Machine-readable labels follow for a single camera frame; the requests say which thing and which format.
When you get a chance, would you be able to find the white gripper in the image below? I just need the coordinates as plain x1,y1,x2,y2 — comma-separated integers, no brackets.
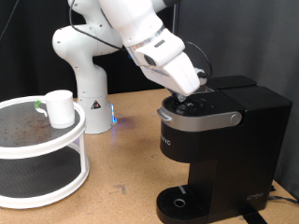
140,50,202,104

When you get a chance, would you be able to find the black Keurig coffee machine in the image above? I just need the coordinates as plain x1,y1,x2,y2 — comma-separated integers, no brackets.
155,75,293,224

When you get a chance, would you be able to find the white mug with green-taped handle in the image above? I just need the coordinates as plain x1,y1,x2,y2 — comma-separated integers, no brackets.
34,89,77,130

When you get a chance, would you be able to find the black tape strip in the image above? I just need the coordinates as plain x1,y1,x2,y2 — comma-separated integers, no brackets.
239,208,269,224

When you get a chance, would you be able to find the black curtain backdrop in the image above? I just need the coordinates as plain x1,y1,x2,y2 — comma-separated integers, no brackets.
0,0,178,102

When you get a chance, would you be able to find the white two-tier turntable shelf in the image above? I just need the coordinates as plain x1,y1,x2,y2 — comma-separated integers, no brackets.
0,94,92,210

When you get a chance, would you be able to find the braided power cable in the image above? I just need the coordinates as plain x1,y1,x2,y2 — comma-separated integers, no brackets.
267,194,299,206

